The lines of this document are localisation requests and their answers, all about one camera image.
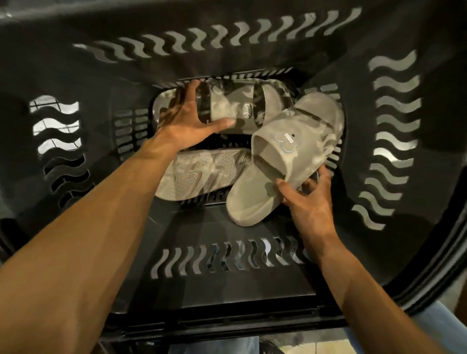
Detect person's right hand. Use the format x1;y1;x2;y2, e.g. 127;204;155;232
275;164;342;257

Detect person's left hand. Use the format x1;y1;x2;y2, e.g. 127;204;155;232
152;79;237;153

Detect beige logo rubber slipper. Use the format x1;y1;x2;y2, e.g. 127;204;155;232
152;77;297;136
155;147;253;204
226;91;346;228

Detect black basket with wavy slots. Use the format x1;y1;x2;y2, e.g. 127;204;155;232
0;0;467;345

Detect person's right forearm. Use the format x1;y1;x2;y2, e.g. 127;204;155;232
313;237;450;354

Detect person's left forearm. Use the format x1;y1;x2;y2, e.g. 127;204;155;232
0;140;180;354

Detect person's light blue jeans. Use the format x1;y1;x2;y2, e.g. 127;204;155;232
179;301;467;354

